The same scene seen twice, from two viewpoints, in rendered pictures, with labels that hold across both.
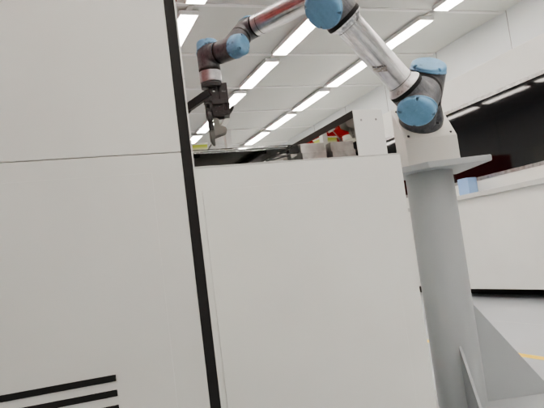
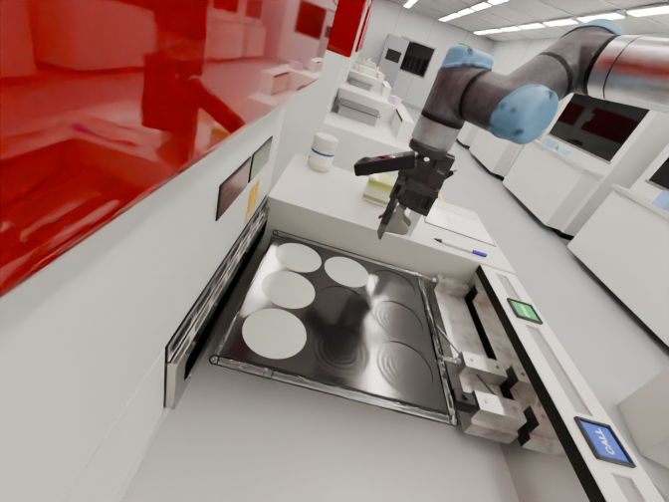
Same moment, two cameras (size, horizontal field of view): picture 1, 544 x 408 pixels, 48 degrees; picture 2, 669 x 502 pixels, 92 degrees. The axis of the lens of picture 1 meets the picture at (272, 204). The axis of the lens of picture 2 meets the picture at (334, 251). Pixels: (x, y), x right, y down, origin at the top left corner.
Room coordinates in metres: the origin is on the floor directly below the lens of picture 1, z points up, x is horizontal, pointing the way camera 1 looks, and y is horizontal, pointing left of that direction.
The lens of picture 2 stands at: (1.41, 0.09, 1.30)
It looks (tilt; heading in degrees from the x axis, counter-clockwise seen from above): 32 degrees down; 15
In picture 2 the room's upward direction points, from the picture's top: 20 degrees clockwise
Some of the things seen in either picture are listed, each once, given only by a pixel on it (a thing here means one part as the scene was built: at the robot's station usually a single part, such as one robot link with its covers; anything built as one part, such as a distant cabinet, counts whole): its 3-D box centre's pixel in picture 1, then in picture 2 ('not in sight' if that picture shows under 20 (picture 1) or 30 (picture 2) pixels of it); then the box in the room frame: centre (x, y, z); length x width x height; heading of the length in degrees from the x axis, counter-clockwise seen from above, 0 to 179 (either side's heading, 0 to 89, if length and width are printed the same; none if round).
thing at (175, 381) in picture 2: not in sight; (231, 280); (1.80, 0.35, 0.89); 0.44 x 0.02 x 0.10; 21
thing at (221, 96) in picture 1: (215, 101); (419, 177); (2.04, 0.15, 1.13); 0.09 x 0.08 x 0.12; 97
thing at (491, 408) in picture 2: (310, 148); (496, 409); (1.85, -0.14, 0.89); 0.08 x 0.03 x 0.03; 111
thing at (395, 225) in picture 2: (218, 131); (394, 226); (2.03, 0.15, 1.02); 0.06 x 0.03 x 0.09; 97
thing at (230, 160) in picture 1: (214, 162); (343, 305); (1.89, 0.16, 0.90); 0.34 x 0.34 x 0.01; 21
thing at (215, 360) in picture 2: (231, 150); (337, 391); (1.72, 0.09, 0.90); 0.37 x 0.01 x 0.01; 111
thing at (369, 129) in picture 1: (329, 153); (529, 385); (1.95, -0.20, 0.89); 0.55 x 0.09 x 0.14; 21
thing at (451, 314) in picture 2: (292, 167); (461, 345); (2.00, -0.08, 0.87); 0.36 x 0.08 x 0.03; 21
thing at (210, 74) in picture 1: (210, 78); (434, 133); (2.05, 0.15, 1.21); 0.08 x 0.08 x 0.05
